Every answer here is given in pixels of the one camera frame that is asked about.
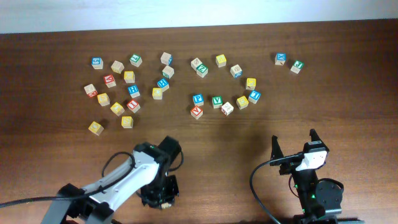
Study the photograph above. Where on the white wooden picture block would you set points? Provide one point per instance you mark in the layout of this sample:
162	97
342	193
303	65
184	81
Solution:
227	108

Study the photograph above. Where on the wooden block green side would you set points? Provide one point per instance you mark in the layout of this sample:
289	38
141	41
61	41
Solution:
168	72

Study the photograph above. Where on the green R block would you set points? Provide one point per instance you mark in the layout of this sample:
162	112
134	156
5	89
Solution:
165	205

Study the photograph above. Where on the wooden block blue D side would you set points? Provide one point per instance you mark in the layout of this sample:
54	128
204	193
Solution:
166	58

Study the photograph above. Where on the blue X block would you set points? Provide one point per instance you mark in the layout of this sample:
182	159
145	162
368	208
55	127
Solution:
280	58

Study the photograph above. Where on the green Z block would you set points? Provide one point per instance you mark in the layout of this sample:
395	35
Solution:
202	70

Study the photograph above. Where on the yellow block bottom left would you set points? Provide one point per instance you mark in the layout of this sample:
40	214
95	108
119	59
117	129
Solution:
96	128

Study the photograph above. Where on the blue I block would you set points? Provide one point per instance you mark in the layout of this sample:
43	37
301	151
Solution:
254	96

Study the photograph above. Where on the wooden block red side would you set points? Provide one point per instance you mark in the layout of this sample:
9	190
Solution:
90	90

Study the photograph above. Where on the blue H block centre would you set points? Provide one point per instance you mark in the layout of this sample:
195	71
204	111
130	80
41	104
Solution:
163	84

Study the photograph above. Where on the green J block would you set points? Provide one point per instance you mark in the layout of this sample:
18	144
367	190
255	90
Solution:
297	66

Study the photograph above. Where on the yellow block upper left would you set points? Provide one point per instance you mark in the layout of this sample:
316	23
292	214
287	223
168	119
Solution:
129	76

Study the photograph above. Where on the yellow E block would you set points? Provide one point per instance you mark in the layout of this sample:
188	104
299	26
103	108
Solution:
242	102

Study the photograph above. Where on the plain wooden block yellow side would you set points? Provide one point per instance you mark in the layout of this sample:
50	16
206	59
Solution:
117	67

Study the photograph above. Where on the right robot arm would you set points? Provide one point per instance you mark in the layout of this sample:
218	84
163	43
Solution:
320	199

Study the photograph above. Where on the blue h block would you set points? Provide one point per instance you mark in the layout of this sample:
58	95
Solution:
163	84
133	91

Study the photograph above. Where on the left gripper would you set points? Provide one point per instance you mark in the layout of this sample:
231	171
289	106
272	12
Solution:
173	192

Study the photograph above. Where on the plain wooden block centre top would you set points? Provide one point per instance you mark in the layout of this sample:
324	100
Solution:
195	63

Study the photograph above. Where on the yellow block lower left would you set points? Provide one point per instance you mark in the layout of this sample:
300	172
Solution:
117	109

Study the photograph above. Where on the red A block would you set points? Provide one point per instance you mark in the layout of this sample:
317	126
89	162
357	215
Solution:
109	80

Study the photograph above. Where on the green V block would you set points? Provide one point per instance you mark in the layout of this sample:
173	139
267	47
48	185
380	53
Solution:
217	102

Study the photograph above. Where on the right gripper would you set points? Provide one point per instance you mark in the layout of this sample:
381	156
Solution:
288	165

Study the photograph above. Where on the green L block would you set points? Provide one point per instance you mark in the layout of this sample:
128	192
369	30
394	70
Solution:
135	60

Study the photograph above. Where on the yellow S block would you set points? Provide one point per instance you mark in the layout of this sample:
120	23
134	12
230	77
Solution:
103	99
127	122

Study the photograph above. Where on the yellow block right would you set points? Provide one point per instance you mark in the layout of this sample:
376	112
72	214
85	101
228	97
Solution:
250	83

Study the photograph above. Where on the blue H block left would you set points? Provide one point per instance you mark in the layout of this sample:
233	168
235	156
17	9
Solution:
133	91

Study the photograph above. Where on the red V block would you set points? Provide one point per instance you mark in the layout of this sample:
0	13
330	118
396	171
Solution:
196	112

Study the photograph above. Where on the wooden block blue D front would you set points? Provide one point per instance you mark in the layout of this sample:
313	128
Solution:
236	71

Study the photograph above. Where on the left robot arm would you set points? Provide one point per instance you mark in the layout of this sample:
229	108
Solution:
145	172

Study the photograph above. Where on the blue P block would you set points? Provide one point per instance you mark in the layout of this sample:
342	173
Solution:
198	100

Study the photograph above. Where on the red I block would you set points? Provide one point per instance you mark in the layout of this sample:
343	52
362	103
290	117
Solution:
134	106

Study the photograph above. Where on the blue top block far left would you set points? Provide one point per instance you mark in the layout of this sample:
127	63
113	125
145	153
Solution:
97	63

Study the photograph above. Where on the yellow block top centre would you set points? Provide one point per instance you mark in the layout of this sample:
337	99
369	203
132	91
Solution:
221	60

